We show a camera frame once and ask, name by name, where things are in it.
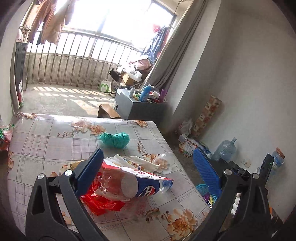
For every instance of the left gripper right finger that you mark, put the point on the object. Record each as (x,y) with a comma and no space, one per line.
(241,211)

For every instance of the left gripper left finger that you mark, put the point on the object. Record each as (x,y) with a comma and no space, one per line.
(44,220)

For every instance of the red plastic bag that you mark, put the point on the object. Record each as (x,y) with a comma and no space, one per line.
(97,203)

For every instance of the clear plastic pepsi bottle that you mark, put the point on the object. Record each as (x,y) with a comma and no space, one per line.
(124,184)

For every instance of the green bag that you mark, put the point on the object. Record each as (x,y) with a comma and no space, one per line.
(118,140)

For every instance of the blue plastic trash basket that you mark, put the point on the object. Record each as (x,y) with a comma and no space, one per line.
(209,198)

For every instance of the water jug on dispenser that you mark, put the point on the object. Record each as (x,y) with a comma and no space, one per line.
(278,160)

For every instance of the empty water jug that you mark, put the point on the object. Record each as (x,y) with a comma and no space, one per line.
(225,150)

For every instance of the floral bed sheet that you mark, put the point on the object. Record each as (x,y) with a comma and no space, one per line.
(52,144)

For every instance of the snack packets pile on floor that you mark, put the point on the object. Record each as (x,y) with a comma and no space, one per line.
(188,145)

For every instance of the white plastic bag on floor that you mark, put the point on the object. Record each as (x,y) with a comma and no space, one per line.
(185,127)

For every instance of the patterned tall cardboard box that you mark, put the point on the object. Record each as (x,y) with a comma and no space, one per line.
(207,113)

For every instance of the dark grey cabinet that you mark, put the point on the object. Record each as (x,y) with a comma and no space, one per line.
(130,109)

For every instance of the purple cup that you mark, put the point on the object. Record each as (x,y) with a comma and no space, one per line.
(162,95)

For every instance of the blue detergent bottle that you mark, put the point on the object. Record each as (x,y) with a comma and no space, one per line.
(145,93)

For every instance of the metal balcony railing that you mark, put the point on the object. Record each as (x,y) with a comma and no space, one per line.
(78,59)

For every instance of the grey curtain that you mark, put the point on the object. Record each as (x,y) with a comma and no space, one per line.
(171,56)

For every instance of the pink hanging jacket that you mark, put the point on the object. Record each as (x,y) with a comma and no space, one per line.
(53,19)

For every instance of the wall power socket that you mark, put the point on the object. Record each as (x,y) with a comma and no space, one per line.
(246,162)

